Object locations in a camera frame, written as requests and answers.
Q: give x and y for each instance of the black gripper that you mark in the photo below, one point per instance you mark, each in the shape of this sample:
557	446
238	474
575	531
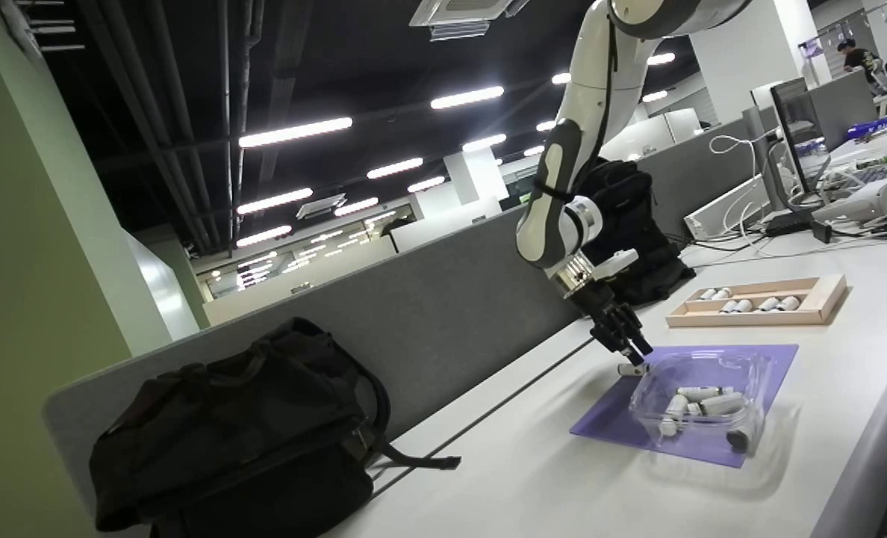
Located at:
610	319

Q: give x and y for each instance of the black backpack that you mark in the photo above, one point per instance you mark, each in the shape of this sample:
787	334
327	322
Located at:
251	438

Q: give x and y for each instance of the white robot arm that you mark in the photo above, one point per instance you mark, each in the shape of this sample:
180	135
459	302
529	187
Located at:
602	90

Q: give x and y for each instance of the white box device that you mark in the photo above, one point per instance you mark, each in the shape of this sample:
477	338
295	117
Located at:
865	199

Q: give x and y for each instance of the wooden tray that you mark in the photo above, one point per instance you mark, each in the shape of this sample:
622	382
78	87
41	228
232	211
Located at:
819	302

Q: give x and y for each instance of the black computer monitor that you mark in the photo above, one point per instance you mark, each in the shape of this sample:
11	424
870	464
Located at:
792	129

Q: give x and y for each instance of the white keyboard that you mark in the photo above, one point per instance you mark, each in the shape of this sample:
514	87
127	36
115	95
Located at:
726	207

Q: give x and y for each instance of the clear plastic container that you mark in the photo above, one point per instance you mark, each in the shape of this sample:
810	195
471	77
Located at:
771	398

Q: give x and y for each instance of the grey divider panel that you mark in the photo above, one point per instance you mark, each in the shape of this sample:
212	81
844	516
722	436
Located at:
444	308

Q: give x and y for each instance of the fluorescent ceiling light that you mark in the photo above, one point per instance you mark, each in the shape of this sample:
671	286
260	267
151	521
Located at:
466	96
395	169
296	134
275	202

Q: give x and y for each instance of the small white bottle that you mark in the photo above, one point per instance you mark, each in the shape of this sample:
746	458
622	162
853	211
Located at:
740	307
701	394
740	440
674	416
790	302
716	295
717	404
766	302

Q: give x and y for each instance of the ceiling air conditioner vent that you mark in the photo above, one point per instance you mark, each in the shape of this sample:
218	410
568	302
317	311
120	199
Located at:
462	17

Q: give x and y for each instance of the purple mat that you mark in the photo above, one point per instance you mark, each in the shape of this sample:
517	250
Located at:
622	424

